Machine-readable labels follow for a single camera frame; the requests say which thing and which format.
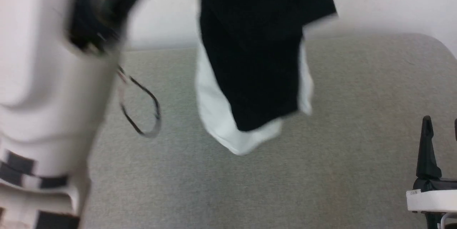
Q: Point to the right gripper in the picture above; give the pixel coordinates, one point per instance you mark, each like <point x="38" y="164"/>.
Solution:
<point x="435" y="200"/>

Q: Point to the black and white garment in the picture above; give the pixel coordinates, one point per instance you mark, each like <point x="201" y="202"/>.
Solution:
<point x="250" y="61"/>

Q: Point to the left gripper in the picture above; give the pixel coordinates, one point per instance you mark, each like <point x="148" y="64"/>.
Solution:
<point x="103" y="7"/>

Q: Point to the grey fabric sofa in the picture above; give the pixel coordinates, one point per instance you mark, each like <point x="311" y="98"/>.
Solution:
<point x="321" y="168"/>

